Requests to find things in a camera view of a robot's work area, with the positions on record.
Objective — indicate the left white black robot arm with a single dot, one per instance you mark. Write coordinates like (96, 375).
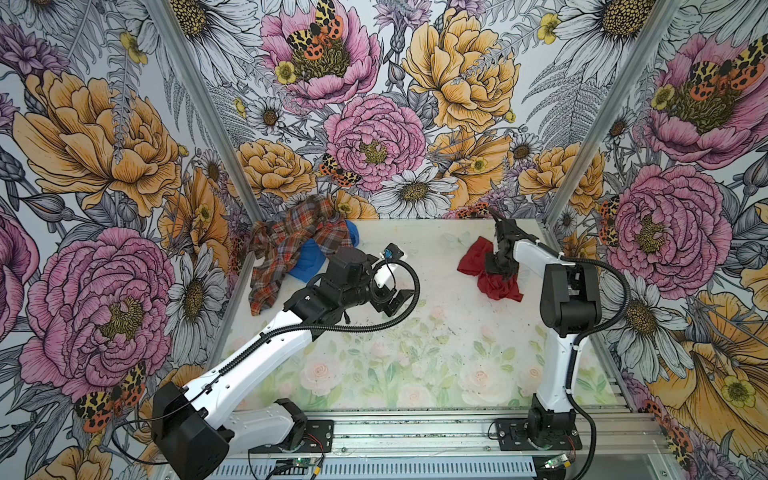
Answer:
(335, 300)

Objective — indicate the left green circuit board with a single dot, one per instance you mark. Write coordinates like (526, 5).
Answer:
(294, 463)

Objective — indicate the red cloth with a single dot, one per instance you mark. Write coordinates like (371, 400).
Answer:
(494, 286)

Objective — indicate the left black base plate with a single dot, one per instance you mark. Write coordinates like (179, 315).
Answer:
(317, 437)

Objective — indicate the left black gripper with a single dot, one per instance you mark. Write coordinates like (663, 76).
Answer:
(381, 302)

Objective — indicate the aluminium corner post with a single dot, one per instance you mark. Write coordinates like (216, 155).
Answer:
(650, 37)
(185, 66)

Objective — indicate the aluminium front rail frame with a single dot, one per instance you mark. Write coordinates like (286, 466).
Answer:
(408, 432)

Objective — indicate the right aluminium corner post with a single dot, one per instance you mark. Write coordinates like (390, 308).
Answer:
(650, 37)

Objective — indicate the plaid flannel cloth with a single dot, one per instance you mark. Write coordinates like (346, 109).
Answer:
(278, 244)

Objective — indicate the white slotted cable duct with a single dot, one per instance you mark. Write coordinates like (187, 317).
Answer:
(387, 468)

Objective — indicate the right green circuit board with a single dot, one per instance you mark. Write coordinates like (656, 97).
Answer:
(560, 461)

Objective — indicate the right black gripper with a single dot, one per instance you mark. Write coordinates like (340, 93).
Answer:
(490, 267)

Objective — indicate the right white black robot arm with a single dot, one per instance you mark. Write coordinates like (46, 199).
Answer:
(569, 306)

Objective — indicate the blue cloth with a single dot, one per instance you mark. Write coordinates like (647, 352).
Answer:
(309, 263)

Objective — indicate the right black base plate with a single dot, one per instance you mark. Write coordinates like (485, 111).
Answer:
(512, 434)

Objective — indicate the green circuit board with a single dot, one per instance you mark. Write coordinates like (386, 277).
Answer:
(560, 461)
(294, 463)

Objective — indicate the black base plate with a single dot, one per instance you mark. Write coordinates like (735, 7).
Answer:
(317, 437)
(512, 434)

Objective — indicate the left aluminium corner post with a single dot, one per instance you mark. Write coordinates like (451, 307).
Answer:
(185, 66)

